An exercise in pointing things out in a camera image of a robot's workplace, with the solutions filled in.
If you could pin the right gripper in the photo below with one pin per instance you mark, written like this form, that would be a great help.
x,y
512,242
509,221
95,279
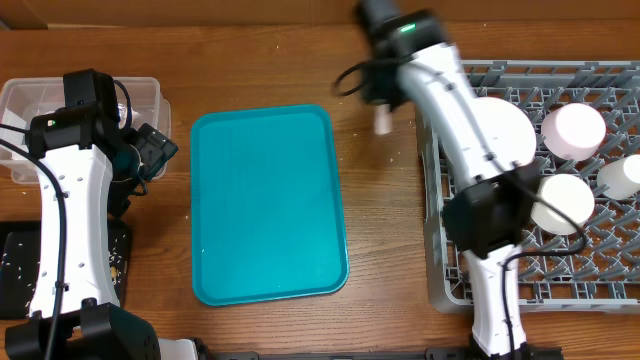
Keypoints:
x,y
383,93

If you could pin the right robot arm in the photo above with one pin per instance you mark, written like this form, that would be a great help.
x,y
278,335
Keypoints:
x,y
413,60

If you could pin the white plastic fork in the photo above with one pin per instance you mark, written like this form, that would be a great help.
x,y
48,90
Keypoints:
x,y
383,122

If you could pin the large pink plate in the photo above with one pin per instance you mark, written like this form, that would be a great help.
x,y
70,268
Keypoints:
x,y
509,131

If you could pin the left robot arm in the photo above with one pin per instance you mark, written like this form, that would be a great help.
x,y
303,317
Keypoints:
x,y
89,162

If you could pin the white bowl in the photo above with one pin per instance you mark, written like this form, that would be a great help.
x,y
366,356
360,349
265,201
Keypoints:
x,y
569,194

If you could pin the teal plastic tray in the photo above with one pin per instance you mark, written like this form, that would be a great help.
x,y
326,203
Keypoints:
x,y
266,207

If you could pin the grey dishwasher rack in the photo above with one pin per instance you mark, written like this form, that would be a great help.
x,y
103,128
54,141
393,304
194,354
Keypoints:
x,y
604,277

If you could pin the pink bowl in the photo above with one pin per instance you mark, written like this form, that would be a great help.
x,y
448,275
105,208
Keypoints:
x,y
574,131

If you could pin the clear plastic bin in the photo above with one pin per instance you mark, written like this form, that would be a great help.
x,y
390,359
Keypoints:
x,y
22,99

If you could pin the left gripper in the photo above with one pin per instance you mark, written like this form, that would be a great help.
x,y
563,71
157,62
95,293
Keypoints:
x,y
159,148

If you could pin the black tray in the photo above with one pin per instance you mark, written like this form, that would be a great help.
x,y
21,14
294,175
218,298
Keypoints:
x,y
20,245

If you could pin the pale green cup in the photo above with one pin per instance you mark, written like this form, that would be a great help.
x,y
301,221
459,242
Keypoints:
x,y
620,177

